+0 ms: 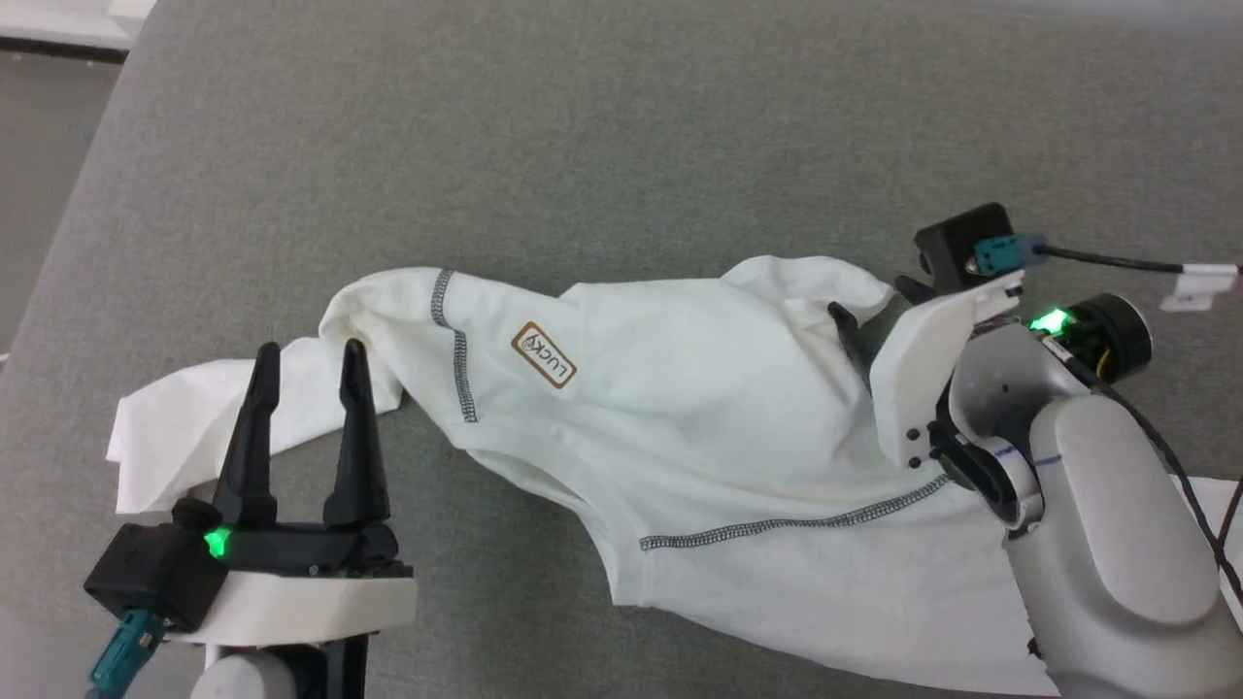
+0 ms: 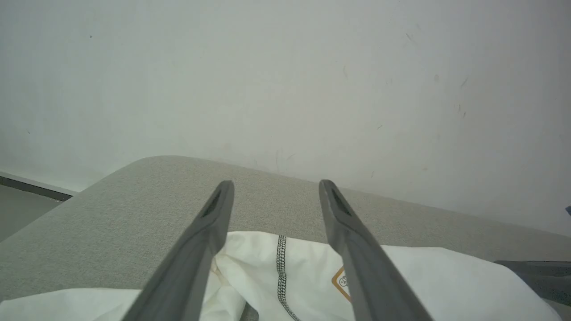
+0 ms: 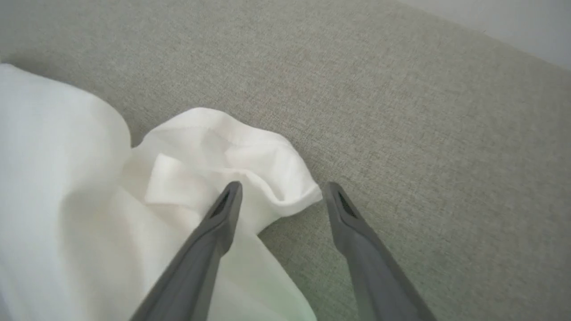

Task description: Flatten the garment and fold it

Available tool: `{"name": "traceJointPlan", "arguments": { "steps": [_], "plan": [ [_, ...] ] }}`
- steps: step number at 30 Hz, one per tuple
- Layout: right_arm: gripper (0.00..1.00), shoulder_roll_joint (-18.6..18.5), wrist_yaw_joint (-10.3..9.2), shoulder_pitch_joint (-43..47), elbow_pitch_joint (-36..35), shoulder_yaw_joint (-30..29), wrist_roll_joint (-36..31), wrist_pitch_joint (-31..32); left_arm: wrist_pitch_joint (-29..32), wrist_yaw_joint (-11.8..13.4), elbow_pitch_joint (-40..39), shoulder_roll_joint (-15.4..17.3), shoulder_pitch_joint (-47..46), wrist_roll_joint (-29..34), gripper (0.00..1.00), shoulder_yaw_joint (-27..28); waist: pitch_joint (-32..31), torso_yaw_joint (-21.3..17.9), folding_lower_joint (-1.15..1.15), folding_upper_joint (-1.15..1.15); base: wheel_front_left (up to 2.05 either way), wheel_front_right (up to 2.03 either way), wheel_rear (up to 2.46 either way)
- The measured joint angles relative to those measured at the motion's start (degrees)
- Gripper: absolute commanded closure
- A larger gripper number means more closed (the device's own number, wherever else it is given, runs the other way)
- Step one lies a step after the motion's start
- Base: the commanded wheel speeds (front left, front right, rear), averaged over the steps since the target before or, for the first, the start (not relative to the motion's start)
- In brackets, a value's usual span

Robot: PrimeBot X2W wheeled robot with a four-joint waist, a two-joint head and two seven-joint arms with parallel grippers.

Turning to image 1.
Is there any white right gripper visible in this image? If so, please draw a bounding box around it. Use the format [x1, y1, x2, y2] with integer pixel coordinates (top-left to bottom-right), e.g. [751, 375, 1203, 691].
[826, 271, 1026, 473]

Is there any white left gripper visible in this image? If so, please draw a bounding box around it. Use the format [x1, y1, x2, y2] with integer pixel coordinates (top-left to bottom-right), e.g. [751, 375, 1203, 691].
[165, 337, 419, 648]

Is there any white t-shirt with grey stitching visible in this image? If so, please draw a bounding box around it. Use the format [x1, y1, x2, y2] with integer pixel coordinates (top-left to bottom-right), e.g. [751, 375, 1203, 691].
[105, 254, 1243, 698]

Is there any white skirting board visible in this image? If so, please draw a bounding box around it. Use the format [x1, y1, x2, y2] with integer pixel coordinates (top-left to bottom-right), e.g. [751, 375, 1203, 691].
[0, 0, 158, 51]

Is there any right cable with teal plug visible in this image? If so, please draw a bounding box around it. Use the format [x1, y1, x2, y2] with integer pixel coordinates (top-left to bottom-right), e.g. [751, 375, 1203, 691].
[974, 233, 1243, 314]

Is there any cable with teal plug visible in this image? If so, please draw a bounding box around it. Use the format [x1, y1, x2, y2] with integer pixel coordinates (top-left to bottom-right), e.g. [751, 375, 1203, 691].
[974, 233, 1243, 314]
[87, 610, 166, 699]

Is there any left cable with teal plug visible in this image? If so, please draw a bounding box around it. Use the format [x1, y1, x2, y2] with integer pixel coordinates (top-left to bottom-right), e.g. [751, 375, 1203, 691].
[87, 610, 166, 699]

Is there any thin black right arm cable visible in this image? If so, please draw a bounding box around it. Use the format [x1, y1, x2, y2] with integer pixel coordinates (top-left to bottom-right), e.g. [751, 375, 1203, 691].
[1044, 335, 1243, 603]

